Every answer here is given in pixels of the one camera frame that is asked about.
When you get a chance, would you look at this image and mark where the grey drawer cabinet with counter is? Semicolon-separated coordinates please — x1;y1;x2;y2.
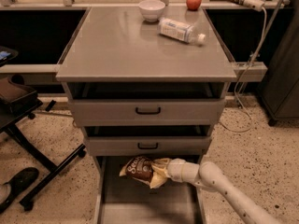
55;5;238;224

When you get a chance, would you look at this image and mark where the grey top drawer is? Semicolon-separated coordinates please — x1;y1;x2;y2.
65;82;225;126

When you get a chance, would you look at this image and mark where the grey middle drawer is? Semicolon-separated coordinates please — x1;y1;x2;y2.
84;125;211;156

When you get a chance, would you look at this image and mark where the black shoe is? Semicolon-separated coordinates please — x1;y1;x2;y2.
0;167;39;214

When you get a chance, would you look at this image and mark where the grey drawer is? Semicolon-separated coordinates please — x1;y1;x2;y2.
84;125;211;156
65;82;225;126
93;156;206;224

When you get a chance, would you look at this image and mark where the white ceramic bowl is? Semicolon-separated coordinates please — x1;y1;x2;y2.
138;0;165;21

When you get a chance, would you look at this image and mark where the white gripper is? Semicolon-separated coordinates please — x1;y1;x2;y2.
149;158;200;189

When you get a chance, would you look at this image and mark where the black drawer handle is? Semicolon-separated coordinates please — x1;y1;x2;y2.
137;143;159;150
135;107;162;115

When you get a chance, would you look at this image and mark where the black rolling chair stand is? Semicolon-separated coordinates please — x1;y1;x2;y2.
0;99;86;211

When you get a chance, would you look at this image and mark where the black top drawer handle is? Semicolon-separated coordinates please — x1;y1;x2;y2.
135;107;162;115

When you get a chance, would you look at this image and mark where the black middle drawer handle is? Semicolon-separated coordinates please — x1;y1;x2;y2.
137;143;159;150

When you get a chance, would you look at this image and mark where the clear plastic water bottle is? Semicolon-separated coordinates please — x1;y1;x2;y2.
158;17;206;46

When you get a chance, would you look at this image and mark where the brown padded seat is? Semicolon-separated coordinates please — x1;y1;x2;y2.
0;74;37;114

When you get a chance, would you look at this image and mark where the white power cable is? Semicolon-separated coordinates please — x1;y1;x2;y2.
218;7;269;133

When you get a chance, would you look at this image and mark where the brown sea salt chip bag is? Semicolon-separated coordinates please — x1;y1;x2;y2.
120;156;153;185

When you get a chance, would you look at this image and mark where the grey bottom drawer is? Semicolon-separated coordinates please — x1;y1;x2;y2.
93;156;206;224

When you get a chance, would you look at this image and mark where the red apple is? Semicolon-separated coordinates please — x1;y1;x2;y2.
186;0;202;10

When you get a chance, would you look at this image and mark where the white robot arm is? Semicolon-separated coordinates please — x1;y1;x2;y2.
152;158;281;224

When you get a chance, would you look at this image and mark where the dark grey side cabinet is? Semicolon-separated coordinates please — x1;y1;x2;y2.
258;8;299;126

